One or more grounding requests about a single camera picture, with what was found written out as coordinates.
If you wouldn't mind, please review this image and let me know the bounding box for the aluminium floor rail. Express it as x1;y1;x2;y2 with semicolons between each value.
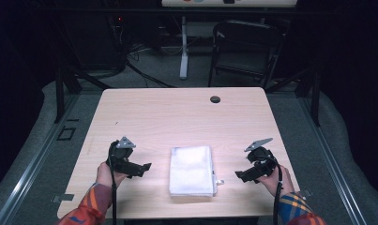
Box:
0;93;81;225
298;93;369;225

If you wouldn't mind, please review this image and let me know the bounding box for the hand-held gripper black cable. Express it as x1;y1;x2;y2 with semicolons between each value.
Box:
267;156;284;225
107;142;118;225

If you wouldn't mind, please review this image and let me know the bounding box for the grey table edge bracket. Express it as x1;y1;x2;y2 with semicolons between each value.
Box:
298;187;313;200
51;193;75;203

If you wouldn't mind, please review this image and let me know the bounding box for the person's right hand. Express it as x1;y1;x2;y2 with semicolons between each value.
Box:
256;165;295;198

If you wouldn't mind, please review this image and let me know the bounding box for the black floor cable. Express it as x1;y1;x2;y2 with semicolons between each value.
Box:
124;59;176;89

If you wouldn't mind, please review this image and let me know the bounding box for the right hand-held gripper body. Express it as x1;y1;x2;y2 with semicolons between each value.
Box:
244;137;279;180

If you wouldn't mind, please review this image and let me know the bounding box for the white zippered cloth bag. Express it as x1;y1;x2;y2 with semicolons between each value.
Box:
168;144;225;198

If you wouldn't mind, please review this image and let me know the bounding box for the black metal stand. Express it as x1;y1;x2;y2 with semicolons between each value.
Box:
265;66;323;128
53;65;113;125

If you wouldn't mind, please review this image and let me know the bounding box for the black folding chair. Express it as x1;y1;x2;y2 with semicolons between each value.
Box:
207;20;286;90

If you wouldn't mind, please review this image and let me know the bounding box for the left hand-held gripper black cable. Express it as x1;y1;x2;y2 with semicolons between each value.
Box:
107;142;118;225

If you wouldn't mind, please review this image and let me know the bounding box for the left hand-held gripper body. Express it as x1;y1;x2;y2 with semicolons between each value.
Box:
106;136;137;176

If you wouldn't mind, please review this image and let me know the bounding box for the person's left hand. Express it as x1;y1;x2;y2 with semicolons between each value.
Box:
95;161;129;188

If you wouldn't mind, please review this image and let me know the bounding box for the right hand-held gripper black cable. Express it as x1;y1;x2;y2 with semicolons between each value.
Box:
267;156;284;225

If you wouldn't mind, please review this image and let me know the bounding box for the black computer tower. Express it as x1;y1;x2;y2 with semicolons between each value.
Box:
64;12;126;71

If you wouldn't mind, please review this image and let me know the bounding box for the white desk leg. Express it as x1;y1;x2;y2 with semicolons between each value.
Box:
178;15;190;81

